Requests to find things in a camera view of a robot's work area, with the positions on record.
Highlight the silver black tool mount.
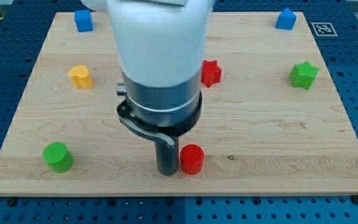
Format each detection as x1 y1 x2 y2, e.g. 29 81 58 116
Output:
116 70 203 147

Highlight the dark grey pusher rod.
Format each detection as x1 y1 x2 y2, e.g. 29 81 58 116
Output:
155 134 179 175

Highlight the red cylinder block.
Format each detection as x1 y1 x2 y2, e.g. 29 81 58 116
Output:
180 144 204 175

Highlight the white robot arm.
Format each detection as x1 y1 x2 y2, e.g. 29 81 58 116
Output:
84 0 214 175

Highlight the red star block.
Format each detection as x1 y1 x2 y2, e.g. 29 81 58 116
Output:
201 60 222 88

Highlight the yellow heart block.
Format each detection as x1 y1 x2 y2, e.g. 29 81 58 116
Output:
68 65 94 89

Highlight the wooden board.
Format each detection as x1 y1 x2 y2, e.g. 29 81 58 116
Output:
0 12 358 197

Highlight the green cylinder block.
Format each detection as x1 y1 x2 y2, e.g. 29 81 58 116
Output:
42 142 73 173

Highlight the blue cube block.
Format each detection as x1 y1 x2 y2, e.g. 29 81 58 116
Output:
74 9 93 32

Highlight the green star block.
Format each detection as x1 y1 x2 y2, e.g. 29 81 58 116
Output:
290 61 319 90

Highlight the blue house-shaped block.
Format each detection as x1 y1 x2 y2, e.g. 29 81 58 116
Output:
275 8 297 30

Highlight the fiducial marker tag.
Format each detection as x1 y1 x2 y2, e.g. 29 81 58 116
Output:
311 22 337 37

